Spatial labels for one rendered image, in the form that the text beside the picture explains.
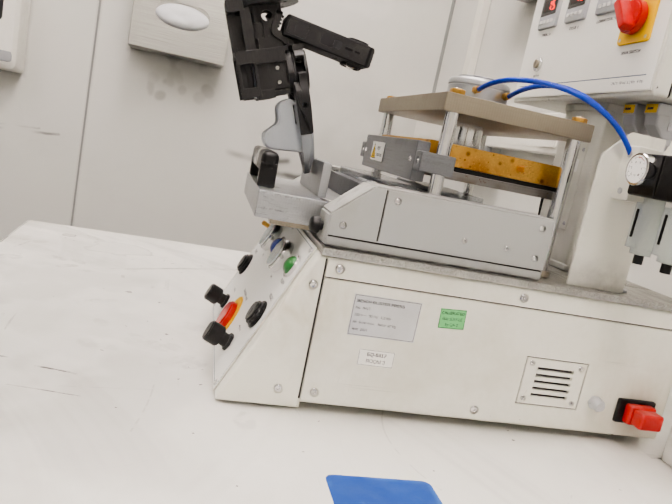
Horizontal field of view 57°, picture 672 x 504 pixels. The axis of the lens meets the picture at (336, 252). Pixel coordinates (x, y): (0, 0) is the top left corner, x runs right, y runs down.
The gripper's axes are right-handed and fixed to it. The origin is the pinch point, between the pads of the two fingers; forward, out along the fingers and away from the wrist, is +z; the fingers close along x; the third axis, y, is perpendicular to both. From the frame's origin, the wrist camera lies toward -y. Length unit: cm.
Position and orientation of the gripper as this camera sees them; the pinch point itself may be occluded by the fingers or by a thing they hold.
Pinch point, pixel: (310, 162)
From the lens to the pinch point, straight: 78.4
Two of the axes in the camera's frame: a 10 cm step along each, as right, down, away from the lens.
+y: -9.7, 1.8, -1.5
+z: 1.4, 9.6, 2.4
